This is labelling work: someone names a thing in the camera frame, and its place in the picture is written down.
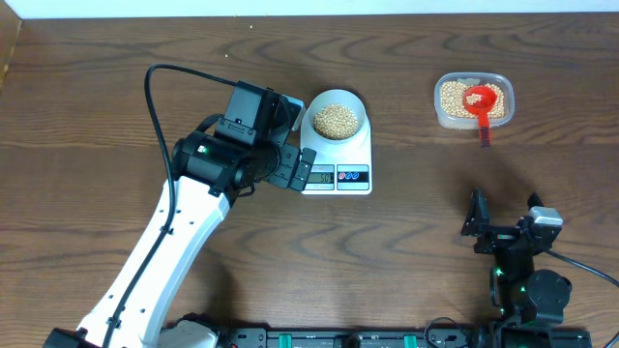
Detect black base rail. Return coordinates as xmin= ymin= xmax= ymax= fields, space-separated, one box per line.
xmin=159 ymin=327 xmax=594 ymax=348

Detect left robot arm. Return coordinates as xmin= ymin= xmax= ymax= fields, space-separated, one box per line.
xmin=44 ymin=81 xmax=315 ymax=347

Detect white digital kitchen scale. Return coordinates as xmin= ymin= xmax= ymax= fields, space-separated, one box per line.
xmin=298 ymin=105 xmax=373 ymax=196

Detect soybeans in bowl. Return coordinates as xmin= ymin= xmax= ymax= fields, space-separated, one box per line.
xmin=313 ymin=103 xmax=359 ymax=140

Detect grey round bowl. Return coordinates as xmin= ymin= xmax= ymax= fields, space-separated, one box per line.
xmin=302 ymin=89 xmax=370 ymax=145

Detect clear plastic bean container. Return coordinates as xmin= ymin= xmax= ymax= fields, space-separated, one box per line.
xmin=434 ymin=72 xmax=516 ymax=131

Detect red plastic measuring scoop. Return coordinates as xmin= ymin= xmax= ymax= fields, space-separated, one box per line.
xmin=462 ymin=85 xmax=497 ymax=148

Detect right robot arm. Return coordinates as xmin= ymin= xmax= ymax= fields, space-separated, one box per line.
xmin=460 ymin=188 xmax=579 ymax=347

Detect yellow soybeans in container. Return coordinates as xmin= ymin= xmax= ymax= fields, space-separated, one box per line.
xmin=439 ymin=81 xmax=506 ymax=119

